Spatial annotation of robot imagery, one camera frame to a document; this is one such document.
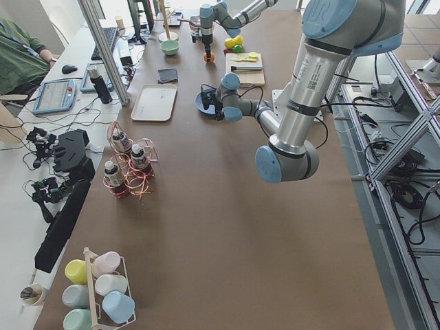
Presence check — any mint green cup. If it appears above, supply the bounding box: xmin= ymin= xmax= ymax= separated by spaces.
xmin=63 ymin=309 xmax=92 ymax=330

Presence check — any yellow plastic knife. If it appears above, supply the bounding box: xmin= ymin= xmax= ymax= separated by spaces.
xmin=230 ymin=56 xmax=258 ymax=63

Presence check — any grey cup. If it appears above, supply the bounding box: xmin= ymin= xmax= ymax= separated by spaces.
xmin=62 ymin=284 xmax=89 ymax=309

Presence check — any yellow lemon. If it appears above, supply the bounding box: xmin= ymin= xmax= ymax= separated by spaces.
xmin=224 ymin=38 xmax=236 ymax=50
xmin=234 ymin=35 xmax=243 ymax=45

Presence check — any black thermos bottle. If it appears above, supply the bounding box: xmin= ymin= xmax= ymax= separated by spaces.
xmin=87 ymin=67 xmax=112 ymax=104

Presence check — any dark drink bottle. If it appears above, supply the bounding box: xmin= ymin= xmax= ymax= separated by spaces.
xmin=104 ymin=160 xmax=129 ymax=198
xmin=111 ymin=131 xmax=131 ymax=153
xmin=131 ymin=144 xmax=149 ymax=171

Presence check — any blue cup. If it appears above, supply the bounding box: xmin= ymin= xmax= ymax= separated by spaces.
xmin=102 ymin=291 xmax=135 ymax=324

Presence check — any blue teach pendant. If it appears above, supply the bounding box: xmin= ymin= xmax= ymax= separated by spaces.
xmin=32 ymin=79 xmax=76 ymax=115

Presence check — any wooden mug tree stand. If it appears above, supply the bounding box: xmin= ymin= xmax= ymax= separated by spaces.
xmin=153 ymin=0 xmax=179 ymax=43

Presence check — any black monitor stand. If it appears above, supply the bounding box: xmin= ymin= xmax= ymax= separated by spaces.
xmin=127 ymin=0 xmax=154 ymax=45

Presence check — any dark drink bottle front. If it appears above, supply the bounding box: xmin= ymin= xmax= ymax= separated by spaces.
xmin=104 ymin=160 xmax=129 ymax=198

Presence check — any dark drink bottle middle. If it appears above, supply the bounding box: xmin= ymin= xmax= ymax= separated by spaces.
xmin=131 ymin=144 xmax=149 ymax=171

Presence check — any cream rectangular tray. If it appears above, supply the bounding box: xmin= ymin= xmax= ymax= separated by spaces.
xmin=131 ymin=84 xmax=177 ymax=122

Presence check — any yellow lemon back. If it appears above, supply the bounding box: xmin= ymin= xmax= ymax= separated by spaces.
xmin=234 ymin=35 xmax=243 ymax=45

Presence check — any green lime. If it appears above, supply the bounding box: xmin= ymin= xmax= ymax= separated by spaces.
xmin=232 ymin=45 xmax=243 ymax=53

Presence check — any pink bowl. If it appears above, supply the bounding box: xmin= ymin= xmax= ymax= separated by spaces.
xmin=189 ymin=15 xmax=200 ymax=35

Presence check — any person in green jacket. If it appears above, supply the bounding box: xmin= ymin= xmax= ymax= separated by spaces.
xmin=1 ymin=18 xmax=58 ymax=96

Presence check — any orange fruit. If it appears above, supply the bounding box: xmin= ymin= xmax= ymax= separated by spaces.
xmin=203 ymin=52 xmax=215 ymax=63

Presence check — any dark drink bottle upper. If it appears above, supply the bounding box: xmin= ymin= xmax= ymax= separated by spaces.
xmin=111 ymin=131 xmax=131 ymax=153

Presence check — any black keyboard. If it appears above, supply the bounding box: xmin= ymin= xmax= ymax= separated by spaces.
xmin=90 ymin=26 xmax=120 ymax=61

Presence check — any black computer mouse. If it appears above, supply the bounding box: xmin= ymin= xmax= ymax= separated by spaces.
xmin=61 ymin=65 xmax=78 ymax=74

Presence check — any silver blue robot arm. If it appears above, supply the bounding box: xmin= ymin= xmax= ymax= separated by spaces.
xmin=199 ymin=0 xmax=278 ymax=63
xmin=201 ymin=0 xmax=405 ymax=184

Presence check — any copper wire bottle rack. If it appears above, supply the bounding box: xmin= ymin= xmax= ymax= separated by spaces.
xmin=102 ymin=121 xmax=158 ymax=200

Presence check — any aluminium frame post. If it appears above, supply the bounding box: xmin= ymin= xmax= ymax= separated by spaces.
xmin=78 ymin=0 xmax=129 ymax=106

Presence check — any lemon slice far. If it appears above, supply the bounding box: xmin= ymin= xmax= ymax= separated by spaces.
xmin=247 ymin=52 xmax=259 ymax=59

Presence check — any white cup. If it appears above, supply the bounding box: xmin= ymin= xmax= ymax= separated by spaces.
xmin=95 ymin=274 xmax=128 ymax=296

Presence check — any grey folded cloth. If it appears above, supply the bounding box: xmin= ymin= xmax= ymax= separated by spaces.
xmin=157 ymin=68 xmax=178 ymax=83

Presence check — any wooden cutting board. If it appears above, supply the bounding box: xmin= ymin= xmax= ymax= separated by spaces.
xmin=225 ymin=53 xmax=265 ymax=86

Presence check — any pink cup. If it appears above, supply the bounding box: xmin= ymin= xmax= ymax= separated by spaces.
xmin=91 ymin=251 xmax=120 ymax=278

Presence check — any steel cylinder black tip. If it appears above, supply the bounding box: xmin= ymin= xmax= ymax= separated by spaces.
xmin=230 ymin=65 xmax=263 ymax=72

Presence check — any yellow lemon front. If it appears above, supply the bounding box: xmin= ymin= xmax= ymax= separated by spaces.
xmin=224 ymin=38 xmax=236 ymax=50

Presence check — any yellow cup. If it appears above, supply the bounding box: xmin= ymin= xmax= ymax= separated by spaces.
xmin=65 ymin=259 xmax=87 ymax=285

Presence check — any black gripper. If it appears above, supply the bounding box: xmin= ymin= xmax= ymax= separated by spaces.
xmin=200 ymin=91 xmax=223 ymax=120
xmin=190 ymin=29 xmax=213 ymax=59

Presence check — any blue round plate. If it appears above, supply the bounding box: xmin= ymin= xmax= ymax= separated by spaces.
xmin=195 ymin=89 xmax=216 ymax=118

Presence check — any green bowl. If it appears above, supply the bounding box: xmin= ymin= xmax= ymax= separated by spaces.
xmin=160 ymin=40 xmax=179 ymax=56

